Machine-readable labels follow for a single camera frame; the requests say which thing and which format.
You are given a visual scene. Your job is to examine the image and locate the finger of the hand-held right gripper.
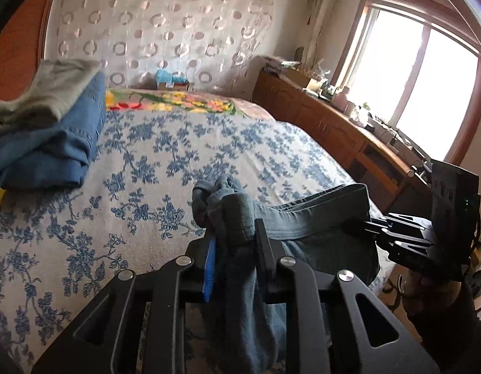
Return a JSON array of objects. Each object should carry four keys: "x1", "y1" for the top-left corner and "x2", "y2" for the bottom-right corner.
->
[
  {"x1": 363, "y1": 213, "x2": 435, "y2": 243},
  {"x1": 375, "y1": 233, "x2": 437, "y2": 267}
]

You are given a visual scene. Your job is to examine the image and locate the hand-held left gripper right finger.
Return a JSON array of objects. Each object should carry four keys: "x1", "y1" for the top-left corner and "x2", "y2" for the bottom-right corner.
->
[{"x1": 254, "y1": 218, "x2": 441, "y2": 374}]

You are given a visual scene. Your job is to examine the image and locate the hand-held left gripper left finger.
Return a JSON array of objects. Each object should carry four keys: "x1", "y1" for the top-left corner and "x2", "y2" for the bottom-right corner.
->
[{"x1": 32, "y1": 237, "x2": 218, "y2": 374}]

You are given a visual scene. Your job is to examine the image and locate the teal grey pants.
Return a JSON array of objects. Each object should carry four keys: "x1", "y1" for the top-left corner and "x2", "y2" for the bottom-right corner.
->
[{"x1": 191, "y1": 175, "x2": 381, "y2": 374}]

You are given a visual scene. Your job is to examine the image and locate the person's right forearm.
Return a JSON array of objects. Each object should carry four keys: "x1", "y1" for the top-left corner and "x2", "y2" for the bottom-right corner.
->
[{"x1": 418, "y1": 280, "x2": 481, "y2": 374}]

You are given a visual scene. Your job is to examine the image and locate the folded grey green pants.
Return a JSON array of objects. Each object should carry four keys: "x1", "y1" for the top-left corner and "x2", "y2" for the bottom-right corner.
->
[{"x1": 0, "y1": 59, "x2": 103, "y2": 132}]

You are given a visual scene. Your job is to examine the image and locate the person's right hand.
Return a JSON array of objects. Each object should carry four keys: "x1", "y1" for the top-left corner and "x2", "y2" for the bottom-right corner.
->
[{"x1": 401, "y1": 269, "x2": 461, "y2": 317}]

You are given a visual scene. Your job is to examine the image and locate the bed with blue floral cover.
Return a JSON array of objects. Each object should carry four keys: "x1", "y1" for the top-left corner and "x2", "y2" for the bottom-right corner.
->
[{"x1": 0, "y1": 108, "x2": 385, "y2": 374}]

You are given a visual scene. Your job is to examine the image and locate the wooden cabinet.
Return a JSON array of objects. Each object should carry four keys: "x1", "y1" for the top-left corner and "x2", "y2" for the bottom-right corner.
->
[{"x1": 251, "y1": 67, "x2": 433, "y2": 212}]

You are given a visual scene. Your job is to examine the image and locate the window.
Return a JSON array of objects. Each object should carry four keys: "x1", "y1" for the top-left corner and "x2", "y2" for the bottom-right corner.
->
[{"x1": 333, "y1": 0, "x2": 481, "y2": 169}]

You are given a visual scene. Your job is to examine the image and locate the colourful flower blanket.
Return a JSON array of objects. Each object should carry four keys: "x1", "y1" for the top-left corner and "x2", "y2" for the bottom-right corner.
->
[{"x1": 105, "y1": 88, "x2": 250, "y2": 117}]

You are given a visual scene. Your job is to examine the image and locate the cardboard box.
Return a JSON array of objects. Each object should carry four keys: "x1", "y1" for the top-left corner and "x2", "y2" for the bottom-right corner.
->
[{"x1": 281, "y1": 68, "x2": 312, "y2": 87}]

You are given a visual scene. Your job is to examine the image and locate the small box with blue bag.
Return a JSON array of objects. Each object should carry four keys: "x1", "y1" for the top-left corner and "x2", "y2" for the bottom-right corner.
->
[{"x1": 155, "y1": 69, "x2": 191, "y2": 93}]

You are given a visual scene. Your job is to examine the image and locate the folded blue jeans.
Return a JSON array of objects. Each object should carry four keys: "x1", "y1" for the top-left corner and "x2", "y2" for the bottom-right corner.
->
[{"x1": 0, "y1": 71, "x2": 108, "y2": 192}]

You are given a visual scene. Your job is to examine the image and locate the beige window curtain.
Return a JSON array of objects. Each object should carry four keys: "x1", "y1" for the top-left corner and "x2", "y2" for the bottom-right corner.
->
[{"x1": 306, "y1": 0, "x2": 343, "y2": 71}]

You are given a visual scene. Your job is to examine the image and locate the circle patterned curtain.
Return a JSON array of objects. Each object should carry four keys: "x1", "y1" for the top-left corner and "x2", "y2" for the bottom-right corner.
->
[{"x1": 45, "y1": 0, "x2": 304, "y2": 103}]

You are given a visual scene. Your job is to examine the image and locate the wooden headboard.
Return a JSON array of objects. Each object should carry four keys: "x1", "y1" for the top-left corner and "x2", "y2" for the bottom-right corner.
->
[{"x1": 0, "y1": 0, "x2": 66, "y2": 107}]

